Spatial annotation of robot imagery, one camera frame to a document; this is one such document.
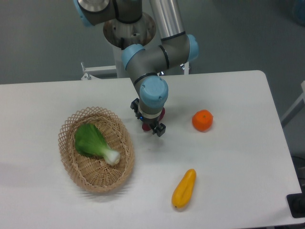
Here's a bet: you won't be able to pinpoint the orange tangerine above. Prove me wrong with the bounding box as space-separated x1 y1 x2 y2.
192 110 214 132

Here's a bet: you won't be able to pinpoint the yellow papaya toy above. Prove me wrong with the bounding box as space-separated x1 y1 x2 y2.
171 168 197 210

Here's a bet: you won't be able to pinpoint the white frame at right edge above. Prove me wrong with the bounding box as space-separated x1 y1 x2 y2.
280 81 305 128

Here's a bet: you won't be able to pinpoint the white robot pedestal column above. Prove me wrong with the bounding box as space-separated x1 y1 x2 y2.
112 46 132 78

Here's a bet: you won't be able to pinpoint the green bok choy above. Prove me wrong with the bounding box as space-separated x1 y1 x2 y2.
74 123 121 166

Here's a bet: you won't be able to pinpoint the woven wicker basket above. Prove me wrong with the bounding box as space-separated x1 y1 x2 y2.
58 107 135 193

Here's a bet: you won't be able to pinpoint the purple sweet potato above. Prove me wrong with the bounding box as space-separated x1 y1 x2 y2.
142 108 165 132

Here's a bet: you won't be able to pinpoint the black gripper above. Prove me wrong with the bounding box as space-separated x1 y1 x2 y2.
130 98 166 137

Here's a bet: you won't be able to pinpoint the white metal mounting frame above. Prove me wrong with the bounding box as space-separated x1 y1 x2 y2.
81 62 192 80

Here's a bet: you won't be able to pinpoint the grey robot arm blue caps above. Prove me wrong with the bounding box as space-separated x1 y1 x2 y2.
74 0 199 136

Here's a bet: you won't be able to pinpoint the black box at table edge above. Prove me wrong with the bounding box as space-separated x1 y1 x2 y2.
286 193 305 219

